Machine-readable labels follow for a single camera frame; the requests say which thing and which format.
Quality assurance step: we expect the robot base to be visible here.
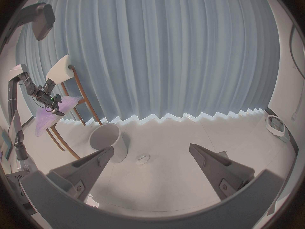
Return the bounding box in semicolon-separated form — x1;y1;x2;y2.
0;152;51;220

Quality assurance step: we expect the white trash bin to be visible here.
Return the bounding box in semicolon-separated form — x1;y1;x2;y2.
89;124;128;163

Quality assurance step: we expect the white paper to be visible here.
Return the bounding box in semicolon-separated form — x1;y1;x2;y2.
136;153;150;165

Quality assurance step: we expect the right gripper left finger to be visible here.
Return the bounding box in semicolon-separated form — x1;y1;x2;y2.
46;146;115;201

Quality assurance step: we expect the purple plastic bag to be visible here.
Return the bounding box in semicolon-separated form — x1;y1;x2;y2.
35;96;79;136

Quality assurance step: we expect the pale blue curtain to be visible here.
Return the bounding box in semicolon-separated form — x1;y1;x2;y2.
15;0;280;128

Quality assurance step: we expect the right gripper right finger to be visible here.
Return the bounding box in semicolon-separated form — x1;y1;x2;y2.
189;143;255;201

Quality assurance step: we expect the white cushioned wooden chair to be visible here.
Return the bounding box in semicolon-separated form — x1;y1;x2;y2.
36;55;103;160

